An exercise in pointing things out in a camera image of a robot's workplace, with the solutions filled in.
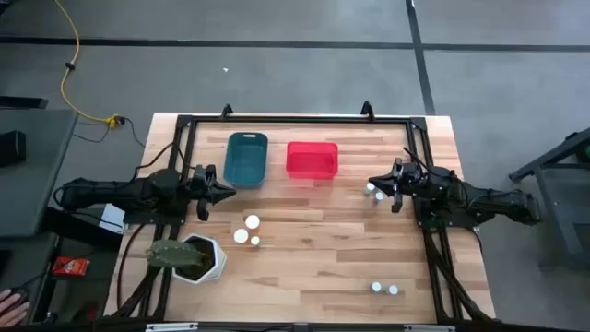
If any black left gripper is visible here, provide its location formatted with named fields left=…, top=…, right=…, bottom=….
left=186, top=163, right=237, bottom=221

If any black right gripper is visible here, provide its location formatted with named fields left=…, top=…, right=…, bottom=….
left=368, top=156, right=423, bottom=214

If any blue plastic bin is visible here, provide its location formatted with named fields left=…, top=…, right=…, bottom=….
left=223, top=131, right=269, bottom=189

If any red plastic bin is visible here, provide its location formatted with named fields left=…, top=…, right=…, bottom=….
left=285, top=140, right=340, bottom=180

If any white hexagonal plant pot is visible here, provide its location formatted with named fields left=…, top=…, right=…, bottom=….
left=171, top=232, right=228, bottom=285

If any green cactus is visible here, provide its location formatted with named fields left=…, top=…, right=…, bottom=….
left=146, top=238, right=208, bottom=269

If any silver aluminium bar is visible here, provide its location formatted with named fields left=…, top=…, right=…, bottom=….
left=145, top=322, right=199, bottom=332
left=404, top=324, right=456, bottom=332

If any black box white label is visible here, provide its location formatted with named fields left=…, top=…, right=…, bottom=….
left=39, top=202, right=128, bottom=253

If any grey metal cart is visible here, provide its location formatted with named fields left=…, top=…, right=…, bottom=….
left=508, top=126, right=590, bottom=268

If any red small box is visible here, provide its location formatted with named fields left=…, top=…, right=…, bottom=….
left=51, top=256, right=90, bottom=278

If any dark desk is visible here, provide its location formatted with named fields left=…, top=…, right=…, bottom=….
left=0, top=230, right=119, bottom=326

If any grey side table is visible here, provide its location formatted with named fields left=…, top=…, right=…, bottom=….
left=0, top=108, right=79, bottom=239

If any black device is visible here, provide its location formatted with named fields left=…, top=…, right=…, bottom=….
left=0, top=130, right=28, bottom=168

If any person's hand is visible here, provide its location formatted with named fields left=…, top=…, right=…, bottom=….
left=0, top=289, right=31, bottom=327

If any black aluminium frame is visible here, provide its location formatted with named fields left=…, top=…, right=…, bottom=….
left=103, top=113, right=497, bottom=324

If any yellow extension cable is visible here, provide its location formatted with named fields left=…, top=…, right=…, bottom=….
left=53, top=0, right=122, bottom=128

